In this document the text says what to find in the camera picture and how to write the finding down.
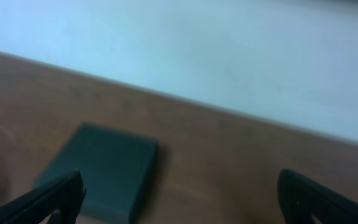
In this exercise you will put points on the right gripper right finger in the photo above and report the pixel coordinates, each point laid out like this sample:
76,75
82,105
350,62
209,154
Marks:
303,200

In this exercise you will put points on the dark green box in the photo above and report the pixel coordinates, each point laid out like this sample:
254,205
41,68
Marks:
116,167

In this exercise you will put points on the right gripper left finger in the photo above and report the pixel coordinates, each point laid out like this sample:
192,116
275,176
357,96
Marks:
59,200

